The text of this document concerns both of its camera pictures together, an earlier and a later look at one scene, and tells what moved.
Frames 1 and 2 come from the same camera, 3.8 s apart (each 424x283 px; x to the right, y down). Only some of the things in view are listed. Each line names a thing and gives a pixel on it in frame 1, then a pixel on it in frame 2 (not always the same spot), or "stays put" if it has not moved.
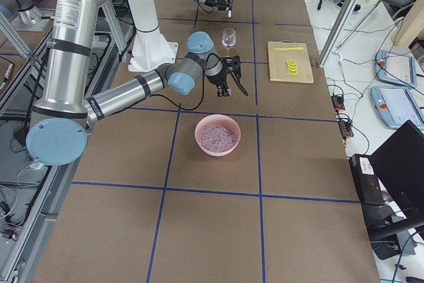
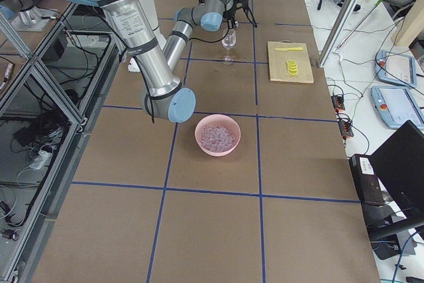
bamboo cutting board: x=278 y=59 stays put
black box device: x=369 y=187 stays put
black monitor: x=399 y=164 stays put
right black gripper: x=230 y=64 -> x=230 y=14
